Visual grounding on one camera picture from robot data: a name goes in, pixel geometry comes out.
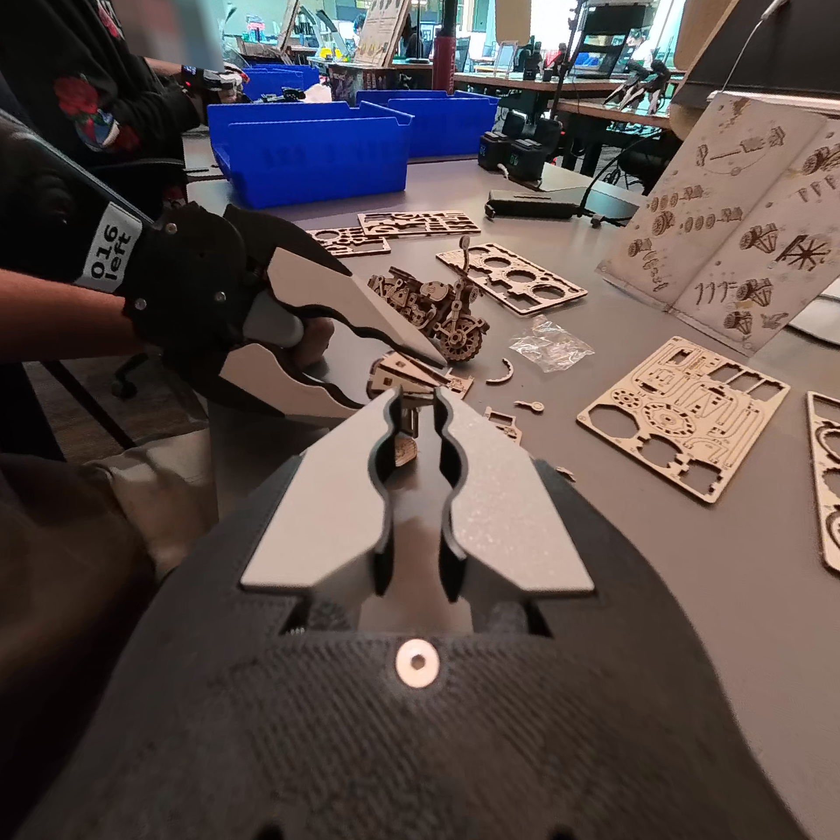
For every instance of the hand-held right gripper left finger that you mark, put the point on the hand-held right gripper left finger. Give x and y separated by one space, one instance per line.
315 525

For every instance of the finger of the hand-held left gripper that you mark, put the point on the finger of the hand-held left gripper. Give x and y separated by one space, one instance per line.
275 384
341 295

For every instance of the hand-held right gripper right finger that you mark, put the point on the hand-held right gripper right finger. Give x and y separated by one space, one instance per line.
512 525

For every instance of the wooden wheel sub-assembly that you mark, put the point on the wooden wheel sub-assembly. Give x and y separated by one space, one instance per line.
400 371

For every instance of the person's left forearm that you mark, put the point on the person's left forearm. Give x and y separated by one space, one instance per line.
59 315

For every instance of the person's left hand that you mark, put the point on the person's left hand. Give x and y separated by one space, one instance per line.
313 341

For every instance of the small wooden part sheet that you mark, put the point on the small wooden part sheet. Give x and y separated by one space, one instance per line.
377 248

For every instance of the wooden motorcycle model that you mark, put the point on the wooden motorcycle model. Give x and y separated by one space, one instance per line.
426 295

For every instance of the small key-shaped wooden piece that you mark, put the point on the small key-shaped wooden piece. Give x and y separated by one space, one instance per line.
528 405

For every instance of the large blue plastic bin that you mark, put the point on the large blue plastic bin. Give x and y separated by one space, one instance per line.
308 157

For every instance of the long wooden part sheet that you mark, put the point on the long wooden part sheet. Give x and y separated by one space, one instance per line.
469 225

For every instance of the curved wooden piece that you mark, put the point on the curved wooden piece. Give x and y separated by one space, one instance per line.
504 375

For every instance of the person's tan trousers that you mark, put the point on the person's tan trousers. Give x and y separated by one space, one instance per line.
164 485

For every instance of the wooden sheet with round holes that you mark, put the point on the wooden sheet with round holes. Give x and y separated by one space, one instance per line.
504 289
817 420

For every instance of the small clear plastic bag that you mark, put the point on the small clear plastic bag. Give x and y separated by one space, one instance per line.
548 344

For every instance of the flat black device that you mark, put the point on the flat black device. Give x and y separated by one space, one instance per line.
531 205

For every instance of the black battery charger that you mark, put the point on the black battery charger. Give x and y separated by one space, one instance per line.
495 151
528 161

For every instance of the wooden sheet with gear cutouts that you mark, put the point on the wooden sheet with gear cutouts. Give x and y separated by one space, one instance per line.
722 420

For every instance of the red and black cylinder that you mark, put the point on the red and black cylinder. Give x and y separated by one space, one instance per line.
445 59

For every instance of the printed display board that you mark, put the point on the printed display board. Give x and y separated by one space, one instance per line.
384 33

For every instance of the wood-edged background table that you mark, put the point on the wood-edged background table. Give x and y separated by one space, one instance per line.
577 88

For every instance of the open instruction booklet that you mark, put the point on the open instruction booklet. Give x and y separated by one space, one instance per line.
735 216

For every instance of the brown cardboard panel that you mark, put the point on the brown cardboard panel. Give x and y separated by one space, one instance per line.
735 39

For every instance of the small wooden part frame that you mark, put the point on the small wooden part frame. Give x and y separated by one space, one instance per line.
461 386
502 426

